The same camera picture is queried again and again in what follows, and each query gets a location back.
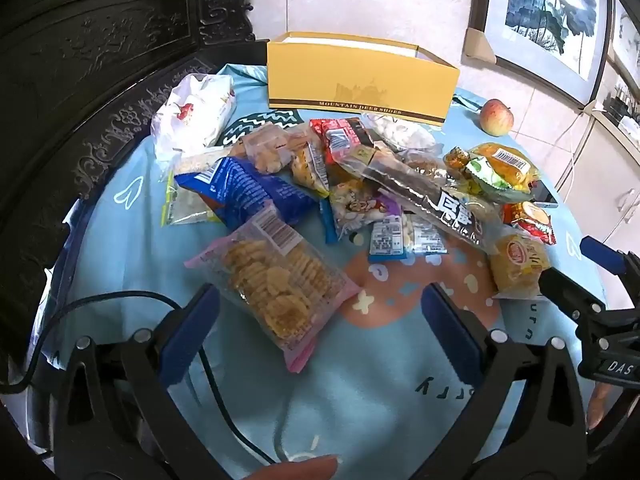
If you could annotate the clear yellow chip packet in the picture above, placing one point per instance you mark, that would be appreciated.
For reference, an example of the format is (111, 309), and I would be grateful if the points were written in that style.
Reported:
(310, 162)

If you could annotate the red and black snack packet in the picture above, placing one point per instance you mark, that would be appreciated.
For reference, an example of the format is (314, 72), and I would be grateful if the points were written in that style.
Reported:
(335, 140)

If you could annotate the red apple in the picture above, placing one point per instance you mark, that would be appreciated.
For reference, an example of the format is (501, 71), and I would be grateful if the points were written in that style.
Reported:
(496, 117)

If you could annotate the clear rice cracker bag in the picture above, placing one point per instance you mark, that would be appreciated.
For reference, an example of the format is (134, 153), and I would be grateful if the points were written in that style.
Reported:
(186, 195)

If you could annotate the person's left hand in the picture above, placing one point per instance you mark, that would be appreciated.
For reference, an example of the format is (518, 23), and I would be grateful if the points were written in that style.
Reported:
(295, 470)

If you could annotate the dark carved wooden furniture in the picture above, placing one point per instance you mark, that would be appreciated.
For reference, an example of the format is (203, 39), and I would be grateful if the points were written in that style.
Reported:
(75, 85)

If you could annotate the white plastic bag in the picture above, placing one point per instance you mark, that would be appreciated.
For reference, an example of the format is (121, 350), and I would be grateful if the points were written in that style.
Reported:
(192, 110)

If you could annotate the clear bag of waffle crackers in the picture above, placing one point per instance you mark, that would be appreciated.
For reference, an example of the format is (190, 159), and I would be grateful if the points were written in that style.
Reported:
(272, 285)

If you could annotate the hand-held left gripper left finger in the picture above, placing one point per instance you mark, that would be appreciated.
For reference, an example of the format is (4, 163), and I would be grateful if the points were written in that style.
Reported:
(192, 332)

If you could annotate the small red snack packet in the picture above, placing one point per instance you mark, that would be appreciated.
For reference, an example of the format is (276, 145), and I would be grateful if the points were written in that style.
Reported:
(530, 220)

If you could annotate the yellow cake packet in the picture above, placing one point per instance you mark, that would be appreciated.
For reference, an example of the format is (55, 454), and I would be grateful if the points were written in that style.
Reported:
(517, 262)

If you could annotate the framed lotus painting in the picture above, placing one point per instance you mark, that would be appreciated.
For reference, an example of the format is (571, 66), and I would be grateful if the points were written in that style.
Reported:
(545, 10)

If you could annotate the light blue printed tablecloth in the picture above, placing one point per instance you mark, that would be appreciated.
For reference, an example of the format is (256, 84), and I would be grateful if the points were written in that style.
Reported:
(150, 245)

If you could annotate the person's right hand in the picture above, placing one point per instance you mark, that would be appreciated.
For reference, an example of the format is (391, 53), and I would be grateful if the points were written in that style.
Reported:
(600, 405)

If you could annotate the clear small cookie packet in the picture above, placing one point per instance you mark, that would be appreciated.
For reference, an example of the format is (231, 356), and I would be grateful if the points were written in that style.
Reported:
(270, 150)

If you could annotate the clear bag of white nuts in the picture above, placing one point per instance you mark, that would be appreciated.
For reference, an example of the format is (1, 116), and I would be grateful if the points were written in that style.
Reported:
(400, 132)

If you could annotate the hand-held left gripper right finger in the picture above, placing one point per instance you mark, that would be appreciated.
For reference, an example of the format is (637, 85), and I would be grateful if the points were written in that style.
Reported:
(450, 332)

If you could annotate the black phone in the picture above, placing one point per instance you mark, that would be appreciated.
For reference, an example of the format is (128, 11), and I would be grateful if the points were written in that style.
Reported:
(544, 194)

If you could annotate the blue strip snack packet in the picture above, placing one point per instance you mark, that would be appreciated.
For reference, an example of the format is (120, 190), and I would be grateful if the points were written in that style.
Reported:
(327, 225)

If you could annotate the small blue label packet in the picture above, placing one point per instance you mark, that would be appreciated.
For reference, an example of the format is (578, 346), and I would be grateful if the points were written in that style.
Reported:
(386, 240)

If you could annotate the framed ink painting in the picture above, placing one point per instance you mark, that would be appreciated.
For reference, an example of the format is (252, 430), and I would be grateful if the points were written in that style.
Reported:
(627, 35)

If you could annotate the yellow cardboard box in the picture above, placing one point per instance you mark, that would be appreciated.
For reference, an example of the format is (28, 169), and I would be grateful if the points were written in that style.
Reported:
(360, 80)

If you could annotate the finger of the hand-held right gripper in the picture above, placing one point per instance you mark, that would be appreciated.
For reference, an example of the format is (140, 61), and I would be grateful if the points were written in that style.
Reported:
(595, 250)
(565, 287)

